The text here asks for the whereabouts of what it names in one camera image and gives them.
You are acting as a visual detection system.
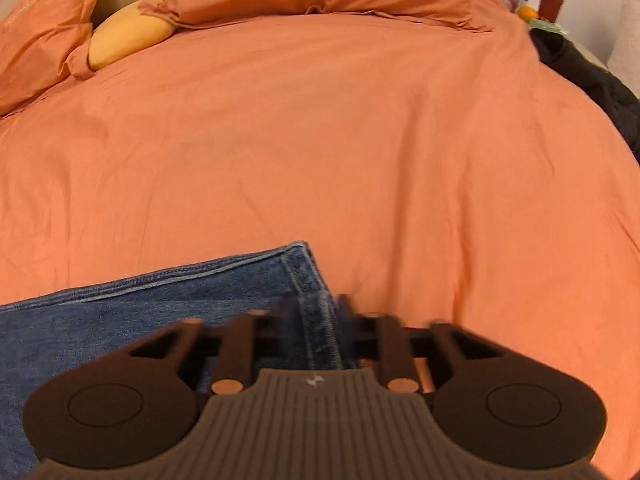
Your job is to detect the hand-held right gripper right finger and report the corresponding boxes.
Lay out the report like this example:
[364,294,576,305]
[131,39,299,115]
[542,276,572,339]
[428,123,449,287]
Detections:
[337,294,505,395]

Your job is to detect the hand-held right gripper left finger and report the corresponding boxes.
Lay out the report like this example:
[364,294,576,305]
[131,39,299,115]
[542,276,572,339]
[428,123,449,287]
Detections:
[129,295,306,395]

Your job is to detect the orange duvet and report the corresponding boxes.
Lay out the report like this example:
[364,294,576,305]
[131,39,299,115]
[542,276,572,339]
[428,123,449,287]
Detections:
[0,0,640,480]

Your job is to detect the yellow pillow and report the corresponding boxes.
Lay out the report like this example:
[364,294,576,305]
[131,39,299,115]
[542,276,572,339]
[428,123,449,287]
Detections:
[87,0,176,72]

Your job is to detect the blue denim pants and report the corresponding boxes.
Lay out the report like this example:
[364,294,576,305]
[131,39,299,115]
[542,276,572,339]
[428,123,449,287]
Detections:
[0,241,361,480]

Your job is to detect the printed orange pillow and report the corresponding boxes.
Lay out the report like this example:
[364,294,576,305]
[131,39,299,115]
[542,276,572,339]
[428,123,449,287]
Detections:
[0,0,111,117]

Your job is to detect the black jacket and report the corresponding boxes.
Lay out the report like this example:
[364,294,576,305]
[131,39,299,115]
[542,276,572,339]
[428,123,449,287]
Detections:
[529,27,640,162]

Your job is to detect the green paper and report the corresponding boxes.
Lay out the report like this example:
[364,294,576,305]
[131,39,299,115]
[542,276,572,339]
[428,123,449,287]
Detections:
[529,18,568,37]

